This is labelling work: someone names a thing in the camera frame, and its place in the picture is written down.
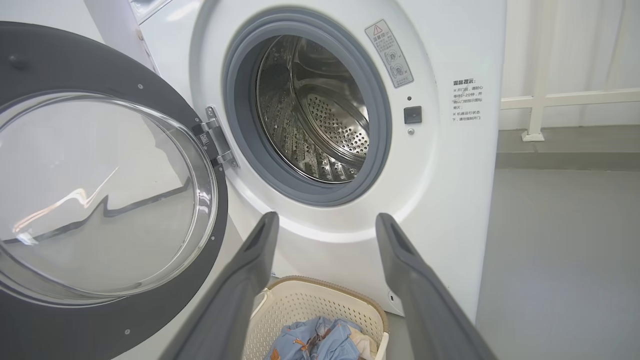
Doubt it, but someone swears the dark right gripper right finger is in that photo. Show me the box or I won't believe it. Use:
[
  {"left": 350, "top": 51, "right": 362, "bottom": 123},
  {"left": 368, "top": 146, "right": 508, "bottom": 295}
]
[{"left": 375, "top": 212, "right": 498, "bottom": 360}]

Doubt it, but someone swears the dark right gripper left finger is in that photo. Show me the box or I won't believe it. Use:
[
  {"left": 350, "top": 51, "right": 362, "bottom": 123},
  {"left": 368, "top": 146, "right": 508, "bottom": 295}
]
[{"left": 160, "top": 211, "right": 280, "bottom": 360}]

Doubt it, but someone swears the cream white garment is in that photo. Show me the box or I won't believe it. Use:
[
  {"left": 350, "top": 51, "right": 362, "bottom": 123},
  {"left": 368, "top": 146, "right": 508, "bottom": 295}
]
[{"left": 349, "top": 327, "right": 379, "bottom": 360}]

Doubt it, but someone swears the blue cartoon print garment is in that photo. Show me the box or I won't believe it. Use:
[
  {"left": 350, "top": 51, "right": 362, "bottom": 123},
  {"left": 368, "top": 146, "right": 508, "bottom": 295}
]
[{"left": 264, "top": 316, "right": 362, "bottom": 360}]

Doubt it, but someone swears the black round glass washer door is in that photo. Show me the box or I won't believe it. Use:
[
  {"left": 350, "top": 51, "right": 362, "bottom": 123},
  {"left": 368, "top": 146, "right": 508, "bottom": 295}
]
[{"left": 0, "top": 21, "right": 230, "bottom": 360}]

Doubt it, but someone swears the white front-load washing machine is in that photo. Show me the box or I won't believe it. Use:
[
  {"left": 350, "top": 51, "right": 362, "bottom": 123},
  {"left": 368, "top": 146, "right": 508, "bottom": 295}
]
[{"left": 82, "top": 0, "right": 508, "bottom": 360}]

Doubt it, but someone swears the metal door hinge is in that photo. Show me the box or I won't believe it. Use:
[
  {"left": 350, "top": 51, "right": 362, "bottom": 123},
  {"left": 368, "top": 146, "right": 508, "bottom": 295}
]
[{"left": 192, "top": 106, "right": 239, "bottom": 169}]

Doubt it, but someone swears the washing machine drum opening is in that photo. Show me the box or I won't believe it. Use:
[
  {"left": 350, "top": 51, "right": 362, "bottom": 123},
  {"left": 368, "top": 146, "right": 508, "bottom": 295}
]
[{"left": 256, "top": 35, "right": 371, "bottom": 184}]

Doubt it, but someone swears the cream perforated laundry basket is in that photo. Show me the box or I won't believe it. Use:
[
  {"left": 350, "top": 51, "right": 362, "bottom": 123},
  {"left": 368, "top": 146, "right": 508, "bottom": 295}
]
[{"left": 242, "top": 275, "right": 390, "bottom": 360}]

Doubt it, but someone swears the white railing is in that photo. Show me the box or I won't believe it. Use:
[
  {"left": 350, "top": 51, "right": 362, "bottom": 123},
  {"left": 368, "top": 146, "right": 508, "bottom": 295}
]
[{"left": 500, "top": 0, "right": 640, "bottom": 142}]

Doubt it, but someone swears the grey warning sticker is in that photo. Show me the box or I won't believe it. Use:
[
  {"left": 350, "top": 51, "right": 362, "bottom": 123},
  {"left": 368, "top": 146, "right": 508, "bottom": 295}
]
[{"left": 364, "top": 19, "right": 415, "bottom": 89}]

